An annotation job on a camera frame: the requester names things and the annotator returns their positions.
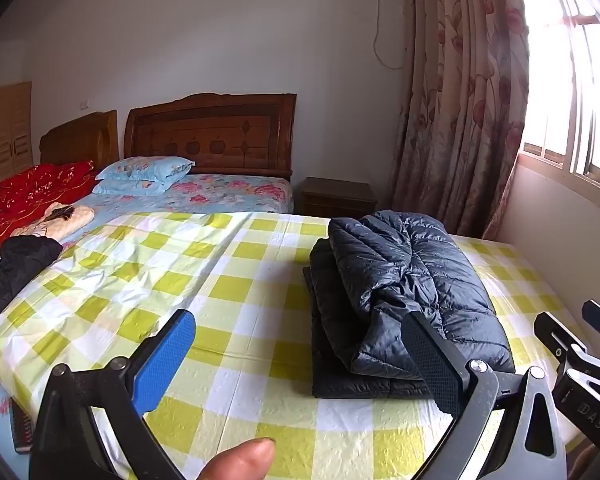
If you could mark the light wooden cabinet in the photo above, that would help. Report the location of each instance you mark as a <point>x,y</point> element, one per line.
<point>7,130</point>

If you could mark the dark navy puffer jacket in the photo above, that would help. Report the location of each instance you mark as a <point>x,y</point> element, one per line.
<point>405,285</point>

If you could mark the pink floral curtain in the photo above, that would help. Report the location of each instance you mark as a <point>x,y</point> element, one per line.
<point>455,110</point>

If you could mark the window with metal grille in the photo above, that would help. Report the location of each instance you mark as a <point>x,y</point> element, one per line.
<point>575,85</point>

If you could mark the yellow checked bed sheet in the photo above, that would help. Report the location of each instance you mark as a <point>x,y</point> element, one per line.
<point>220,280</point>

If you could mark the small wooden headboard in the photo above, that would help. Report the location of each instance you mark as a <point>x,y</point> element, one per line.
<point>80,140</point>

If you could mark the cream folded cloth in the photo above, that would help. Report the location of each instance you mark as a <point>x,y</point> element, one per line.
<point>72,220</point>

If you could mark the red patterned quilt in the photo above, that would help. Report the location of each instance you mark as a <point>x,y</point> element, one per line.
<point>30,185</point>

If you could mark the large carved wooden headboard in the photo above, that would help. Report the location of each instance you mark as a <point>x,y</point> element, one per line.
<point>230,130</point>

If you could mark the person's left hand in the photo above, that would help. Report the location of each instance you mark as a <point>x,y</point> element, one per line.
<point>240,462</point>

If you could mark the blue floral pillow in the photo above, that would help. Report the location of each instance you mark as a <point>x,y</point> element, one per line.
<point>130,187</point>
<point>145,167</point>

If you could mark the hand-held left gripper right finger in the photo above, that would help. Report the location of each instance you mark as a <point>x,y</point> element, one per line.
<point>434,367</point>

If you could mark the black garment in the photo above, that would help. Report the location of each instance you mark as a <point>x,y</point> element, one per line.
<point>15,265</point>

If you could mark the dark wooden nightstand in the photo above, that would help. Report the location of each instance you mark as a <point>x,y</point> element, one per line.
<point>337,197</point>

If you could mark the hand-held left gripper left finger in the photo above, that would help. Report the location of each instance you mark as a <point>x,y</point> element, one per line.
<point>164,362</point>

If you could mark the spiral notebook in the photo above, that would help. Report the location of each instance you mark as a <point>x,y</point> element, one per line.
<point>22,425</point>

